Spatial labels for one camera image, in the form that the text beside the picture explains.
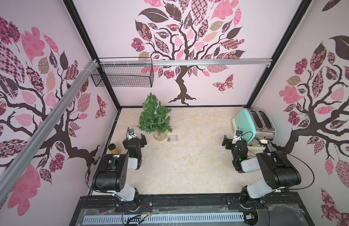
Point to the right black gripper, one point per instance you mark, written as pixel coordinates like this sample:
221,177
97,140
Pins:
231,142

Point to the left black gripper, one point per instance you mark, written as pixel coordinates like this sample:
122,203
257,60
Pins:
143,141

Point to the small green christmas tree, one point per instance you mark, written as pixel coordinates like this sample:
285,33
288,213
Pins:
160,131

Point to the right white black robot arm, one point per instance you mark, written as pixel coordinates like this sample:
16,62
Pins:
277,171

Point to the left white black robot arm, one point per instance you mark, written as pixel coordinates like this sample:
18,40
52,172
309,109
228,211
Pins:
111,172

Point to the clear battery box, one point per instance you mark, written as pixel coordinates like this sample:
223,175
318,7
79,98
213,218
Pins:
172,138

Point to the yellow liquid jar black lid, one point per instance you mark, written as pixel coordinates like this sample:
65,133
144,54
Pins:
114,149

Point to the mint green chrome toaster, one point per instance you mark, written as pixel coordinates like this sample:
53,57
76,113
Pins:
258,129

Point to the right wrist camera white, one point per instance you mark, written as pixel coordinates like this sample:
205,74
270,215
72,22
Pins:
238,135

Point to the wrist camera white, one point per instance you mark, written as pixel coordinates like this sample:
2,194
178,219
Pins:
131,134
238,135

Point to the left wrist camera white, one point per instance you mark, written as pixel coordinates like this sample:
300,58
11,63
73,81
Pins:
131,134

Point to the black wire basket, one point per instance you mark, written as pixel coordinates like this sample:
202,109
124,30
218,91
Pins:
135,72

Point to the white slotted cable duct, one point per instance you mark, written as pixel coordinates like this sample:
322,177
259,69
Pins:
161,219

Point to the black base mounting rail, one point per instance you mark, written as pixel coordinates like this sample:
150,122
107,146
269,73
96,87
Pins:
277,209

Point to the aluminium rail back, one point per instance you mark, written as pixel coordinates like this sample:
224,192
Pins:
207,62

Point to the aluminium rail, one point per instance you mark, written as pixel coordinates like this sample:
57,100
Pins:
207,62
19,164

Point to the aluminium rail left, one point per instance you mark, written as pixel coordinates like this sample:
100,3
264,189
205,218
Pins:
19,164

